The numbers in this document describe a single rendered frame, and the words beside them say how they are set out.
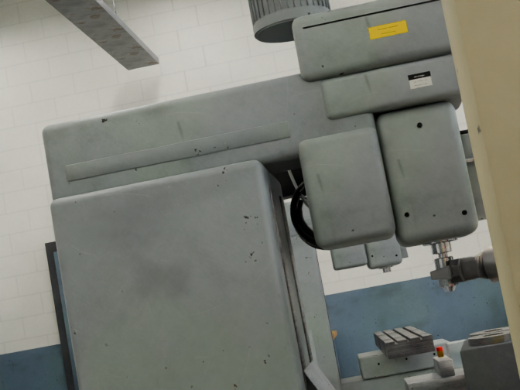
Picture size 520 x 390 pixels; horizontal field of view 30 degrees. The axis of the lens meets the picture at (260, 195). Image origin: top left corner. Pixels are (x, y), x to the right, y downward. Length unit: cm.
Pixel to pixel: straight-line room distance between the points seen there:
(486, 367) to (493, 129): 114
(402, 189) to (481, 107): 168
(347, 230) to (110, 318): 58
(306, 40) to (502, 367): 97
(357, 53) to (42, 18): 760
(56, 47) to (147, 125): 731
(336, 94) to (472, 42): 169
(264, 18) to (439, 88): 46
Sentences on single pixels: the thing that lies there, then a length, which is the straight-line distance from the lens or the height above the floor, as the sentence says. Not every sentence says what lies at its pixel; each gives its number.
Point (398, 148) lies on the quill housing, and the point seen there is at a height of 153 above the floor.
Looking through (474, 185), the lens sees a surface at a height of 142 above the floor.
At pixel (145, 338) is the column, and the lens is 220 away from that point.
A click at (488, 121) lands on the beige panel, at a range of 60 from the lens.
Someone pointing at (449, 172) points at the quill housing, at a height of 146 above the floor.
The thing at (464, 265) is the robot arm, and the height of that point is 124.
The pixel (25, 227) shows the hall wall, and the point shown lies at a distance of 948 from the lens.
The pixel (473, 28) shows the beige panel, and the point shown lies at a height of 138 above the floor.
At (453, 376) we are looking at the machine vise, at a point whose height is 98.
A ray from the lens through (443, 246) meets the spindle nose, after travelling 235.
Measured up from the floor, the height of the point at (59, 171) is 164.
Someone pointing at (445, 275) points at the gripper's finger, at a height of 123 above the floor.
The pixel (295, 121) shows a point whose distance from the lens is 230.
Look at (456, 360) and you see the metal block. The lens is 249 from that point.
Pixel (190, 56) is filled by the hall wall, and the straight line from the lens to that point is 928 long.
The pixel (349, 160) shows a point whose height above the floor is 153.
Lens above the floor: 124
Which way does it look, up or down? 6 degrees up
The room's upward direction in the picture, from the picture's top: 10 degrees counter-clockwise
